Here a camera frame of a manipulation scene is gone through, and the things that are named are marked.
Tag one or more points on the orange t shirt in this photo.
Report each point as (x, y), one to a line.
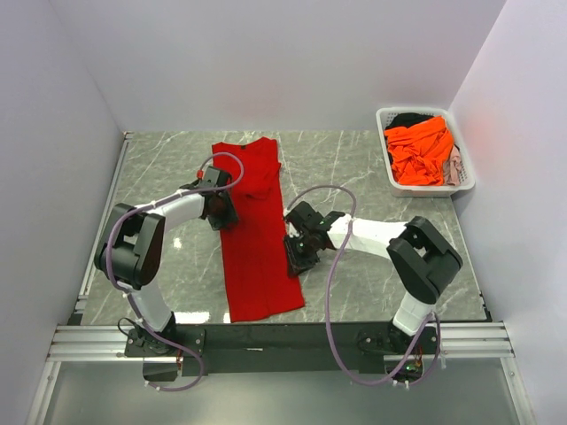
(417, 153)

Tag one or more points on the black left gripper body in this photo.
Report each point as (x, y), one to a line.
(225, 213)

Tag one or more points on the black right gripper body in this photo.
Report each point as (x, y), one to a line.
(303, 253)

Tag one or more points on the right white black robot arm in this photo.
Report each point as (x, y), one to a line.
(424, 260)

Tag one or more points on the white plastic laundry basket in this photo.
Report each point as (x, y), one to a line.
(467, 179)

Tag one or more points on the red t shirt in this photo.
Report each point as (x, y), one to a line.
(254, 260)

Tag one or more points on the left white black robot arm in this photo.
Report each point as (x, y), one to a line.
(130, 249)

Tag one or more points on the pink garment in basket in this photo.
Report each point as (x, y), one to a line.
(452, 167)

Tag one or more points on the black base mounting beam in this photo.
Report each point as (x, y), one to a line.
(255, 348)

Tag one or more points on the aluminium front frame rail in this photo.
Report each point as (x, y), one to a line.
(472, 340)

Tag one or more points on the black garment in basket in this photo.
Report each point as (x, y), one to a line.
(408, 120)

